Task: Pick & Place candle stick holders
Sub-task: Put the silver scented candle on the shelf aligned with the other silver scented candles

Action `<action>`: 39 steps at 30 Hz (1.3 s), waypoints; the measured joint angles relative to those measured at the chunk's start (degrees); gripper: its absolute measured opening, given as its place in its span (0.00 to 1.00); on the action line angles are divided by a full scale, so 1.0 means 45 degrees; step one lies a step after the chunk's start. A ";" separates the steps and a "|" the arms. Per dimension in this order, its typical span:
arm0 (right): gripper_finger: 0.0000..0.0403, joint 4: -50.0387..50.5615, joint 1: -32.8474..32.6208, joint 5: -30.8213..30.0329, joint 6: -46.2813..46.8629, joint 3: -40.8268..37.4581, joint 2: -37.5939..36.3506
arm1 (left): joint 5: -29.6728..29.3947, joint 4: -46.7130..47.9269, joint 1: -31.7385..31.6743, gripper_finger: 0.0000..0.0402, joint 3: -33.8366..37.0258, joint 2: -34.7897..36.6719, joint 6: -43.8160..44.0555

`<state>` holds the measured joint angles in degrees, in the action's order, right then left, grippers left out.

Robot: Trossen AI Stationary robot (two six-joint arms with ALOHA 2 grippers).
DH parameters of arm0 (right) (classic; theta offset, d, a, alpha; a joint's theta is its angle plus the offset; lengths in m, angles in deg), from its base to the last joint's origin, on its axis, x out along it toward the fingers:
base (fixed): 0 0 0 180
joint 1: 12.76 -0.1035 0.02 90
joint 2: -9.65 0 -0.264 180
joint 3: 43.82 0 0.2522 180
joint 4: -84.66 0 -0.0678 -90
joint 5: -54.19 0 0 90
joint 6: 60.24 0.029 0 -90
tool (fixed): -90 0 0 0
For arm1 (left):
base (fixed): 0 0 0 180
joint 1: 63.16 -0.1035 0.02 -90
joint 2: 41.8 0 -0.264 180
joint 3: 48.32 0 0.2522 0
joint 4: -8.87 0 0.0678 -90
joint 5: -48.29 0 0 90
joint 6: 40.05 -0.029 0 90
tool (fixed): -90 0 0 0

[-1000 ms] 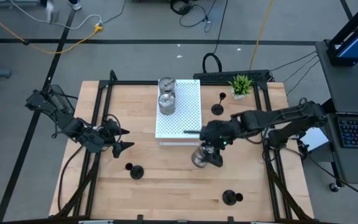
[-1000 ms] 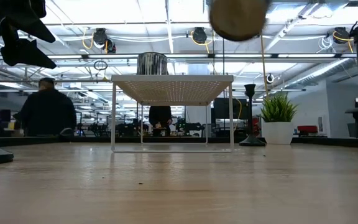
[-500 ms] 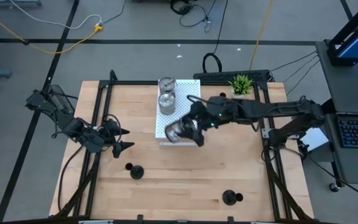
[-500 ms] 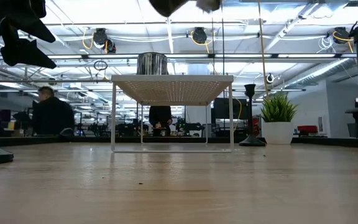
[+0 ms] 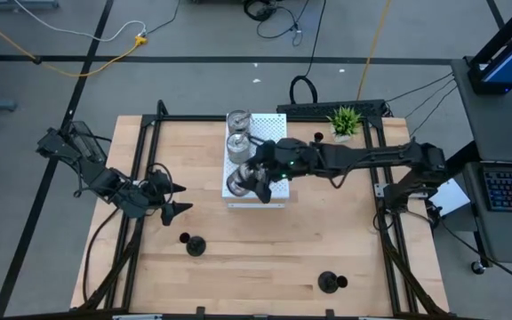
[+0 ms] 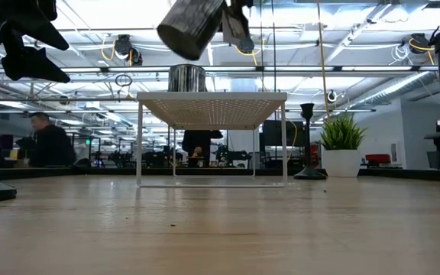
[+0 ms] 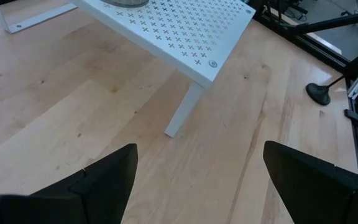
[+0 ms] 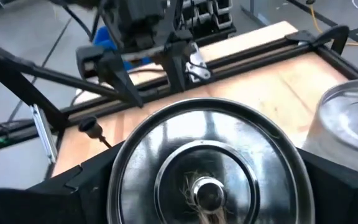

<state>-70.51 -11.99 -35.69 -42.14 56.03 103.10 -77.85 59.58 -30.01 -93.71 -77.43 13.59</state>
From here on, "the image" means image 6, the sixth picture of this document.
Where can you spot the small round ceiling reel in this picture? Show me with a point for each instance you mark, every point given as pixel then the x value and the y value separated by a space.
pixel 331 96

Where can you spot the red box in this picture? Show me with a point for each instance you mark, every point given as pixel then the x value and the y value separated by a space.
pixel 377 158

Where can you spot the green plant in white pot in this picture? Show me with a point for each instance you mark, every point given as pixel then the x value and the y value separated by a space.
pixel 341 162

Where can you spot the black table edge rail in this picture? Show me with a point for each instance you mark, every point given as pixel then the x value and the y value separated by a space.
pixel 52 172

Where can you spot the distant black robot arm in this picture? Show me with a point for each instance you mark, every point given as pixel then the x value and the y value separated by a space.
pixel 233 156

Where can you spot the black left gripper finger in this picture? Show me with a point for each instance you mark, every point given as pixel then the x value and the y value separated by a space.
pixel 36 32
pixel 33 66

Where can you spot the person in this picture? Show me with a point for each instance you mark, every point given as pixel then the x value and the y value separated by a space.
pixel 52 145
pixel 201 139

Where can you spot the black monitor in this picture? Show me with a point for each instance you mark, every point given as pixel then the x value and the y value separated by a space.
pixel 281 133

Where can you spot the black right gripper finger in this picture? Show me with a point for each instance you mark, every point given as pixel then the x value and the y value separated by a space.
pixel 235 23

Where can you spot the silver metal cup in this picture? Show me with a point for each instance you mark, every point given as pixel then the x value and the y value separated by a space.
pixel 187 78

